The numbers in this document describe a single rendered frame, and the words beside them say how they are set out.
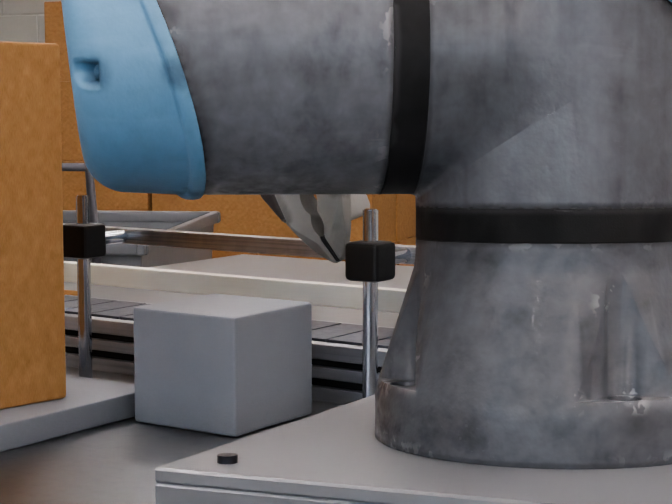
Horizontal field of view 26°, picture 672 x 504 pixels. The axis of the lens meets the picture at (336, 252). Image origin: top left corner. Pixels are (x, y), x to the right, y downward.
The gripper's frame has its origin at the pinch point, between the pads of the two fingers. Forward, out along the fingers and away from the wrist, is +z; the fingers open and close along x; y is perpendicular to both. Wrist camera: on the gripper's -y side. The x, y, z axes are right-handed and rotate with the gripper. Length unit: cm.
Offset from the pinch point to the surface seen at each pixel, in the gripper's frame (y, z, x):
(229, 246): 0.9, -4.7, 10.1
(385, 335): 6.5, 7.2, 1.8
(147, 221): 183, -90, 161
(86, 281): -4.2, -6.8, 22.2
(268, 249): 0.9, -2.7, 6.4
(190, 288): 8.9, -6.1, 21.6
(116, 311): 4.1, -6.1, 27.1
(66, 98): 231, -161, 214
